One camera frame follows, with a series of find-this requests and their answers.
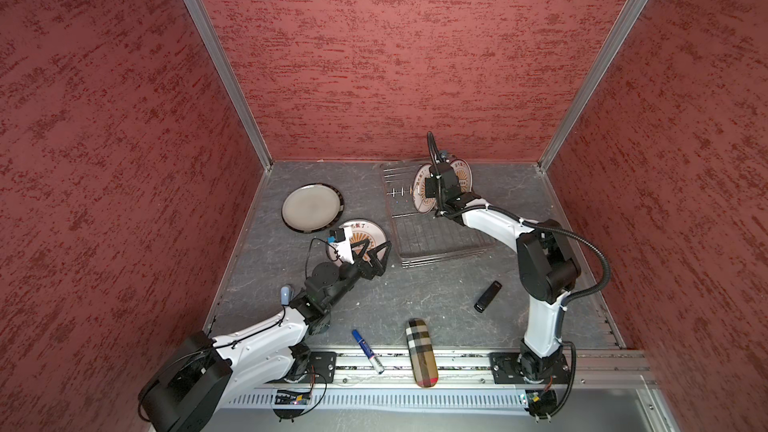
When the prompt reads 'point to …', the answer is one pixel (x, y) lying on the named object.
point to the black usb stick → (488, 296)
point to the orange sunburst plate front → (361, 231)
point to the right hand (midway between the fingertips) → (434, 180)
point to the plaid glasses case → (422, 353)
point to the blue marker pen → (371, 356)
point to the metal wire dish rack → (424, 239)
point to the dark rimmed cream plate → (312, 208)
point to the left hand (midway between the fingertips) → (382, 247)
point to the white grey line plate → (312, 208)
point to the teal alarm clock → (319, 327)
